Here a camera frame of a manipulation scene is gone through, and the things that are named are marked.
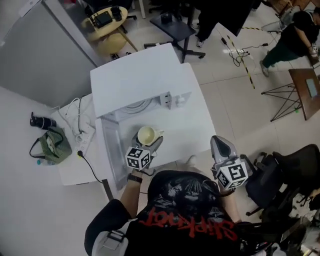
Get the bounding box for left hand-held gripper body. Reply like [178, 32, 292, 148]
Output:
[125, 146, 160, 176]

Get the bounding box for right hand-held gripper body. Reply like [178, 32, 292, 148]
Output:
[211, 153, 256, 191]

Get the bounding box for cream cup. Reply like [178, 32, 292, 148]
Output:
[137, 125, 165, 147]

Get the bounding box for white microwave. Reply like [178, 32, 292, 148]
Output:
[89, 42, 194, 192]

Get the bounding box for person's right forearm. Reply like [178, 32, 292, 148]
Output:
[219, 188, 243, 224]

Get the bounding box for person's left forearm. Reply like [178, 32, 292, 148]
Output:
[119, 172, 144, 219]

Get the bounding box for black wrist band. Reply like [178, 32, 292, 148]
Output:
[126, 173, 144, 184]

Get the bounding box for black office chair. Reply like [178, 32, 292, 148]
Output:
[244, 143, 320, 221]

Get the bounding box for white power strip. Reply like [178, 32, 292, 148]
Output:
[74, 124, 97, 154]

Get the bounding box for person's black printed shirt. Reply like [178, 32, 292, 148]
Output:
[84, 169, 242, 256]

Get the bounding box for green quilted bag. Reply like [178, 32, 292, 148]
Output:
[29, 126, 73, 166]

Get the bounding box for yellow black striped tape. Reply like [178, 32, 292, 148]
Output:
[226, 25, 266, 90]

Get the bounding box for clear bottle with teal cap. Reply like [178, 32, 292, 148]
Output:
[36, 159, 57, 167]

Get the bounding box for black flask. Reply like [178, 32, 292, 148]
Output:
[29, 111, 57, 131]

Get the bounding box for round yellow stool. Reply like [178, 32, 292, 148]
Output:
[96, 33, 128, 58]

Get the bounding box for grey tablet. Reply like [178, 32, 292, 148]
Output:
[305, 78, 319, 98]

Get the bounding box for black rolling side table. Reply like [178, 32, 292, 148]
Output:
[143, 12, 207, 64]

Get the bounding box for round wooden table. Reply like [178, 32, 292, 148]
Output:
[80, 5, 139, 53]

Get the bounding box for small black box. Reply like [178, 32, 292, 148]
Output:
[159, 13, 174, 25]

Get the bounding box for black router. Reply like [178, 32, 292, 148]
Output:
[88, 10, 112, 29]

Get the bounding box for black mug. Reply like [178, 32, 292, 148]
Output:
[110, 5, 123, 22]

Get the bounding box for grey cabinet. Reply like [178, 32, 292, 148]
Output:
[0, 0, 101, 109]

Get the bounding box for black desk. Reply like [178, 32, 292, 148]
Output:
[212, 0, 263, 38]

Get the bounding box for black power cable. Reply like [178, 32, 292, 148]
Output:
[76, 149, 109, 185]

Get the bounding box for white cable bundle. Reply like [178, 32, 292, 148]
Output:
[48, 96, 94, 137]

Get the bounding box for grey backpack strap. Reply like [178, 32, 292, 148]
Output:
[94, 229, 130, 256]

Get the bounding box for brown table with wire legs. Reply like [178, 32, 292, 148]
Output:
[260, 68, 320, 123]

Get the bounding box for black floor cables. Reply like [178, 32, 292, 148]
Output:
[219, 34, 270, 68]

